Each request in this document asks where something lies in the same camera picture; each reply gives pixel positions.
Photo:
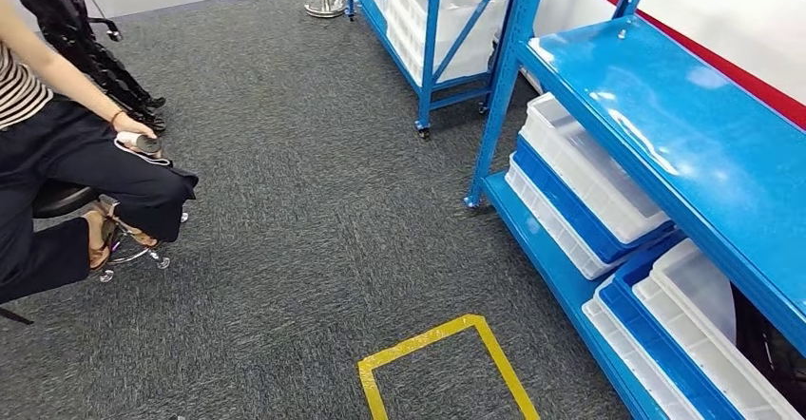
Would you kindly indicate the black chrome stool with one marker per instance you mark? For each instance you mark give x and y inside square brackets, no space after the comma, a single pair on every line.
[60,198]

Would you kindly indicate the person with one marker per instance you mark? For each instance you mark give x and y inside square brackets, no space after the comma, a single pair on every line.
[63,159]

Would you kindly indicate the blue metal shelf rack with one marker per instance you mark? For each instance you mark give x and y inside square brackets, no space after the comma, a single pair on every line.
[692,140]
[430,58]

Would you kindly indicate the person's left hand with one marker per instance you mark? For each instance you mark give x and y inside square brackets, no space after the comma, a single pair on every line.
[132,124]

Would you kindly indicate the black legged robot stand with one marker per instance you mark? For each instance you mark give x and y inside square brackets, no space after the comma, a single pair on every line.
[82,46]

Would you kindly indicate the person's left forearm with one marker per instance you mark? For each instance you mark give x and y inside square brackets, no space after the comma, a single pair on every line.
[57,68]

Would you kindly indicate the white handheld controller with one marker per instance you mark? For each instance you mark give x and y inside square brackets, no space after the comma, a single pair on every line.
[142,145]

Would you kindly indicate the white car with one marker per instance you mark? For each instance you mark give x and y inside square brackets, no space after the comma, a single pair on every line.
[724,14]

